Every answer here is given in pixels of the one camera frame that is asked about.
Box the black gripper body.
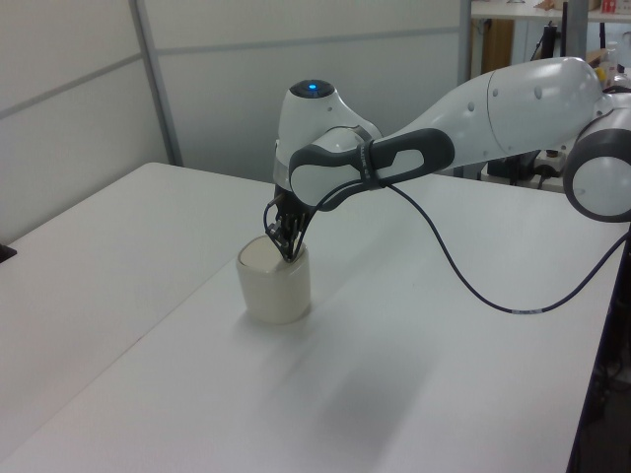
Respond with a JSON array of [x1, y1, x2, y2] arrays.
[[273, 181, 303, 216]]

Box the beige trash can lid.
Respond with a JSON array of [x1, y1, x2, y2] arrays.
[[238, 236, 297, 275]]

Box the small white trash can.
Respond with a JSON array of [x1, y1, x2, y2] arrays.
[[236, 236, 314, 325]]

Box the white desk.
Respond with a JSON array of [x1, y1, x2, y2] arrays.
[[469, 0, 631, 24]]

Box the clear plastic bottle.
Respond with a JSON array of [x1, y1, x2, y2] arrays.
[[603, 40, 623, 76]]

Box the black velcro strap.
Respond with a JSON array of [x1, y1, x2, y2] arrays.
[[355, 139, 391, 191]]

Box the black hanging robot cable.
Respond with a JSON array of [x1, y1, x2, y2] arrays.
[[290, 177, 631, 316]]

